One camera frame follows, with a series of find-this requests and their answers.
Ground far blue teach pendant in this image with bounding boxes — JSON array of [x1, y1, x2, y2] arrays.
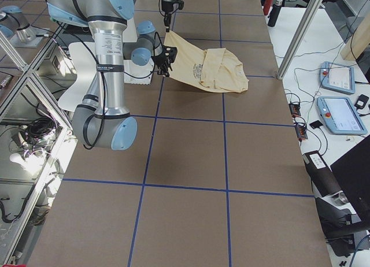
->
[[319, 61, 356, 95]]

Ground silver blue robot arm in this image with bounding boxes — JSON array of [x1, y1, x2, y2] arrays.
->
[[158, 0, 184, 32], [47, 0, 177, 150]]

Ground black monitor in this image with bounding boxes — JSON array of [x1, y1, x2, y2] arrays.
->
[[331, 136, 369, 221]]

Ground black water bottle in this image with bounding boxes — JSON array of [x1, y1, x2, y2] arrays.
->
[[267, 0, 283, 27]]

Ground small black power adapter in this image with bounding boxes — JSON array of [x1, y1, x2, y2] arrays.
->
[[354, 94, 369, 109]]

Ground blue teach pendant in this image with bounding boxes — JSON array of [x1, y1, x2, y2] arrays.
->
[[316, 97, 368, 136], [319, 61, 356, 95]]

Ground orange black circuit board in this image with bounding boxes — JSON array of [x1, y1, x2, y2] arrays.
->
[[288, 103, 301, 117]]

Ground cream long-sleeve printed shirt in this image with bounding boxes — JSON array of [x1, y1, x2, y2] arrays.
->
[[165, 31, 249, 93]]

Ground black box white label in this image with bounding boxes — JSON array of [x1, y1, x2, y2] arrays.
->
[[302, 151, 342, 196]]

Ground aluminium frame post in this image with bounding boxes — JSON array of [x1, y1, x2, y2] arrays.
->
[[276, 0, 323, 80]]

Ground red cylinder bottle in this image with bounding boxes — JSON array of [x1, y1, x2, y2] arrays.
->
[[263, 0, 273, 16]]

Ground near blue teach pendant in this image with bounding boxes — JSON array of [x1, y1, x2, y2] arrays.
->
[[316, 97, 368, 136]]

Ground black monitor stand base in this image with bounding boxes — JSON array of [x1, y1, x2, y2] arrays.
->
[[315, 198, 369, 257]]

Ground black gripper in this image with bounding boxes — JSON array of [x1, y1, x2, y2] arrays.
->
[[160, 0, 184, 32], [154, 46, 177, 77]]

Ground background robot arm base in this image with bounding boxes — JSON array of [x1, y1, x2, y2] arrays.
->
[[1, 5, 41, 48]]

